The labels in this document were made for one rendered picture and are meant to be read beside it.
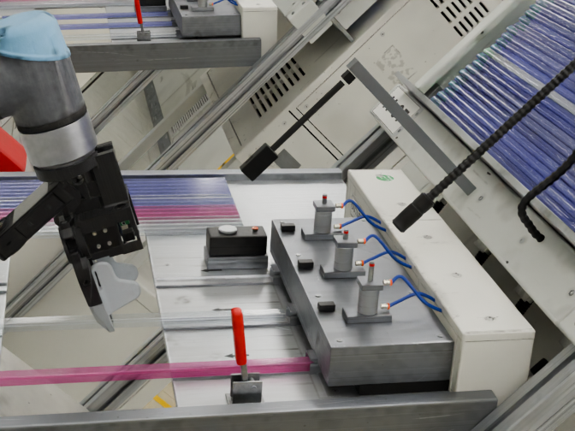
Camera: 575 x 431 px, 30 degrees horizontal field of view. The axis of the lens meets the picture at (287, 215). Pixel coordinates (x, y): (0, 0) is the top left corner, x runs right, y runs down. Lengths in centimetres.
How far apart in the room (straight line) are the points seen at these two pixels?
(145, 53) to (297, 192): 85
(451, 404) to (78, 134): 48
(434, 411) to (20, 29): 57
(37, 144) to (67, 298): 152
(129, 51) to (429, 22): 69
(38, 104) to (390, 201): 53
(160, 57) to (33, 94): 133
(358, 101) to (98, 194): 143
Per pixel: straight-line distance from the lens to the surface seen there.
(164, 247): 146
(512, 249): 125
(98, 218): 116
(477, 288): 122
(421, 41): 254
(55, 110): 112
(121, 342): 269
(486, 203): 135
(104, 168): 116
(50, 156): 113
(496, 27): 165
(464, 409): 115
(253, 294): 134
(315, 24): 242
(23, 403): 174
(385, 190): 148
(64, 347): 269
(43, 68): 111
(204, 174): 169
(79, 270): 117
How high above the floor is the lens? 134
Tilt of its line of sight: 8 degrees down
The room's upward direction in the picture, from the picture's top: 47 degrees clockwise
